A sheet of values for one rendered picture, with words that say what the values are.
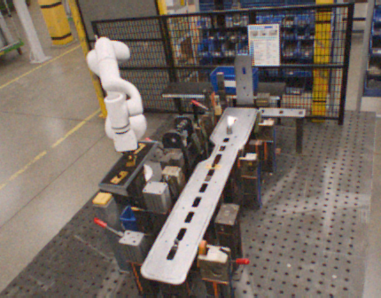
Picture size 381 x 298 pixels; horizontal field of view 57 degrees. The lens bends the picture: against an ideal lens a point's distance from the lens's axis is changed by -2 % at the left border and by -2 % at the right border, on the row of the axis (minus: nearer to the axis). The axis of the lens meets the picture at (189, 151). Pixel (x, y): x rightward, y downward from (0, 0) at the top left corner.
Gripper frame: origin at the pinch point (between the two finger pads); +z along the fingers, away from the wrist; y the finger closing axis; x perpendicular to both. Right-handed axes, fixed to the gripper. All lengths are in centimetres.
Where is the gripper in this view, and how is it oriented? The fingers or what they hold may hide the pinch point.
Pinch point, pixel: (129, 156)
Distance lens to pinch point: 172.4
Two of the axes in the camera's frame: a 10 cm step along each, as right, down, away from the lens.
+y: 9.9, -1.3, -0.6
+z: 1.4, 8.3, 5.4
